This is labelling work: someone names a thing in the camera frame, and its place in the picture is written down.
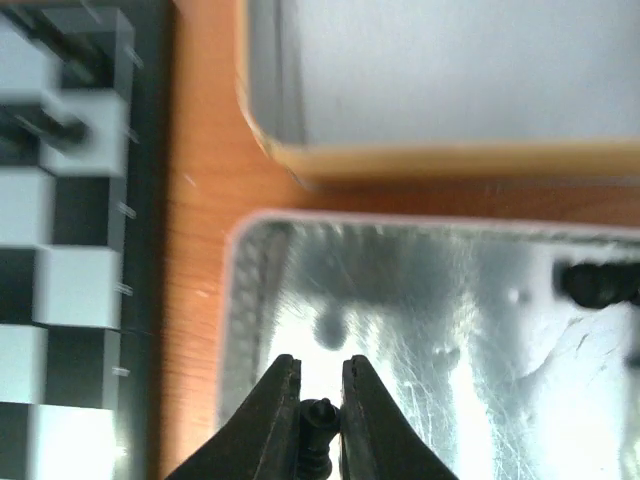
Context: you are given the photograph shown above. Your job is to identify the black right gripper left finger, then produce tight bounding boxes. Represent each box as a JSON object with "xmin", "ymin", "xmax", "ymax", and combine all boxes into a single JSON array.
[{"xmin": 168, "ymin": 354, "xmax": 301, "ymax": 480}]

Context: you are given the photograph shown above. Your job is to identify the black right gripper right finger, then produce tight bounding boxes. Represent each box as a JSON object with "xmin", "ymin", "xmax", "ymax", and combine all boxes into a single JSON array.
[{"xmin": 340, "ymin": 355, "xmax": 456, "ymax": 480}]

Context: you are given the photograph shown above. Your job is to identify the black chess piece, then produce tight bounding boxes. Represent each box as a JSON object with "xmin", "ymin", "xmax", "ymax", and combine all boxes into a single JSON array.
[
  {"xmin": 1, "ymin": 104, "xmax": 90, "ymax": 150},
  {"xmin": 296, "ymin": 398, "xmax": 340, "ymax": 480}
]

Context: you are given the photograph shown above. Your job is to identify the black chess pieces in tin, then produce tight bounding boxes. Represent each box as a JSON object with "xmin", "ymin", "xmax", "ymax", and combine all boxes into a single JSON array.
[{"xmin": 555, "ymin": 262, "xmax": 639, "ymax": 310}]

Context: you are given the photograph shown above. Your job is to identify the black chess piece on board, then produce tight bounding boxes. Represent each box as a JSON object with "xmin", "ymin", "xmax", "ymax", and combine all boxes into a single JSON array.
[{"xmin": 1, "ymin": 104, "xmax": 90, "ymax": 150}]

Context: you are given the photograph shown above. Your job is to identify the pink metal tin base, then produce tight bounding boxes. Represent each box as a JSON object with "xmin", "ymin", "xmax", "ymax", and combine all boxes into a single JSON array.
[{"xmin": 216, "ymin": 212, "xmax": 639, "ymax": 479}]

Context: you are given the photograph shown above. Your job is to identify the gold metal tin lid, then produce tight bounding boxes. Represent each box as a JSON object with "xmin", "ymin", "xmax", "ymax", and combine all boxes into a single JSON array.
[{"xmin": 236, "ymin": 1, "xmax": 639, "ymax": 185}]

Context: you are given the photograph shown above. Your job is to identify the black white chessboard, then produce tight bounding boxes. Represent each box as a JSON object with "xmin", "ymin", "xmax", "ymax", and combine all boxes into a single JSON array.
[{"xmin": 1, "ymin": 1, "xmax": 176, "ymax": 479}]

